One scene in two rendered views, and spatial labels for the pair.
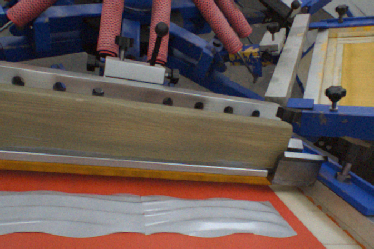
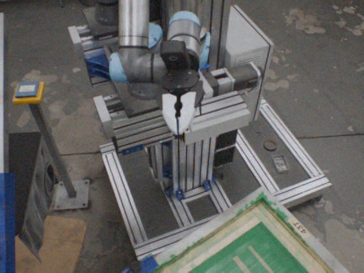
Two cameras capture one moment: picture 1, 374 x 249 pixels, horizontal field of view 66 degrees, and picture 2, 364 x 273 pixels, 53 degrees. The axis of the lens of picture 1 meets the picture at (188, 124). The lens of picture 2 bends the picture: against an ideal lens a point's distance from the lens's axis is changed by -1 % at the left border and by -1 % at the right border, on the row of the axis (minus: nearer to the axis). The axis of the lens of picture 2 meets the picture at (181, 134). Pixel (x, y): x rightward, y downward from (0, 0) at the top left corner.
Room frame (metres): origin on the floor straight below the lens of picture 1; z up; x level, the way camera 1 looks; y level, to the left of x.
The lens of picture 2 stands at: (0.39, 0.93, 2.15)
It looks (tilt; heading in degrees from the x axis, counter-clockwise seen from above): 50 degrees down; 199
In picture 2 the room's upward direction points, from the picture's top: straight up
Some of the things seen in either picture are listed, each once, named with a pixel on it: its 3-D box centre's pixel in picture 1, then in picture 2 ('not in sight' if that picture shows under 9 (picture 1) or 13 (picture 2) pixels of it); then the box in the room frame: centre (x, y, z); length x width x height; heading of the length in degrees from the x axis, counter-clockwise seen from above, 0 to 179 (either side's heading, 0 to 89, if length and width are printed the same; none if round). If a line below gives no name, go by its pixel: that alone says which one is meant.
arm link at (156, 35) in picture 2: not in sight; (147, 47); (-0.51, 0.50, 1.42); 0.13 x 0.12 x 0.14; 107
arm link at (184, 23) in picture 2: not in sight; (184, 36); (-0.30, 0.69, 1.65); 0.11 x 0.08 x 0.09; 17
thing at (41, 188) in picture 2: not in sight; (34, 200); (-0.16, 0.07, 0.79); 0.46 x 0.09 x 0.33; 24
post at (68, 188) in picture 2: not in sight; (54, 151); (-0.60, -0.19, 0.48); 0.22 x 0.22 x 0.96; 24
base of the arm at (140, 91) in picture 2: not in sight; (147, 75); (-0.51, 0.49, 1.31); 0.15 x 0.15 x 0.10
